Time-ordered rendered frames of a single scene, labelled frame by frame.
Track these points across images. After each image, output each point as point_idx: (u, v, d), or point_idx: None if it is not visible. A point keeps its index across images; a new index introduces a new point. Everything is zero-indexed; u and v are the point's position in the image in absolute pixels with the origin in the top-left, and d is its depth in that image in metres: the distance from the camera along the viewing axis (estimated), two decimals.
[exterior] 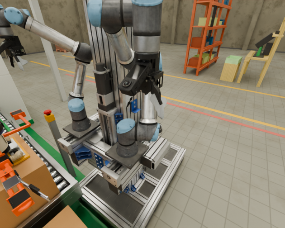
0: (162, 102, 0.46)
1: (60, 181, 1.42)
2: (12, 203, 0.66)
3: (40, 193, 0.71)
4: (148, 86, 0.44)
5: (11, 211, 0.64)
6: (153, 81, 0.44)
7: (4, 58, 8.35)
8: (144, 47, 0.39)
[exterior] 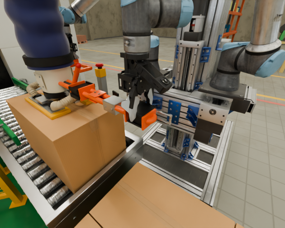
0: None
1: None
2: (137, 112, 0.48)
3: (159, 111, 0.50)
4: None
5: (143, 118, 0.46)
6: None
7: None
8: (150, 45, 0.41)
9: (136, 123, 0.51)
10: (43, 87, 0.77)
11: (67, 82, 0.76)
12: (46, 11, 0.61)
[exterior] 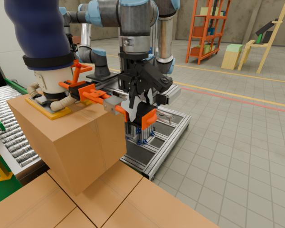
0: (150, 95, 0.54)
1: None
2: (137, 112, 0.48)
3: (159, 111, 0.50)
4: None
5: (143, 118, 0.46)
6: None
7: None
8: (149, 45, 0.41)
9: (136, 123, 0.51)
10: (43, 88, 0.77)
11: (67, 82, 0.76)
12: (46, 11, 0.61)
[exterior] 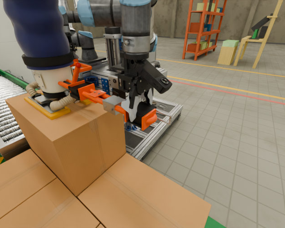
0: None
1: None
2: (137, 112, 0.48)
3: (159, 111, 0.50)
4: None
5: (143, 118, 0.46)
6: None
7: None
8: (149, 45, 0.41)
9: (136, 123, 0.51)
10: (43, 87, 0.77)
11: (66, 82, 0.76)
12: (45, 10, 0.61)
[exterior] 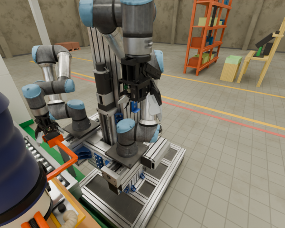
0: (125, 94, 0.51)
1: (60, 181, 1.42)
2: None
3: None
4: None
5: None
6: None
7: (4, 58, 8.35)
8: None
9: None
10: None
11: (33, 224, 0.52)
12: None
